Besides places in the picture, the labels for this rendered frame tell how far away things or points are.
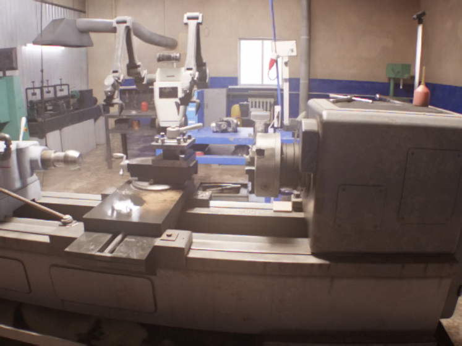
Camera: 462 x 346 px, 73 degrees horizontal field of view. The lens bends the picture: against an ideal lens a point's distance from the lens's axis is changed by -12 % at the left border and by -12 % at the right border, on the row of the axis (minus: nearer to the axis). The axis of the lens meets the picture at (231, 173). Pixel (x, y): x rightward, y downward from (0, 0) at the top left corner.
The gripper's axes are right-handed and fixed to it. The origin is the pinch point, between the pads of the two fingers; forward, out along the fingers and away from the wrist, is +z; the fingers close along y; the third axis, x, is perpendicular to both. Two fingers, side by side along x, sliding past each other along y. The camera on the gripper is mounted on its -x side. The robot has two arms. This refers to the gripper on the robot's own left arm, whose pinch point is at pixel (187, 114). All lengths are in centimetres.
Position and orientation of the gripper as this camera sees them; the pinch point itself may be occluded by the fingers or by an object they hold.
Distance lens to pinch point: 197.8
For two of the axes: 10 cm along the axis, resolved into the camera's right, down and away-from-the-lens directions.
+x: 0.5, 2.3, 9.7
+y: 10.0, 0.2, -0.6
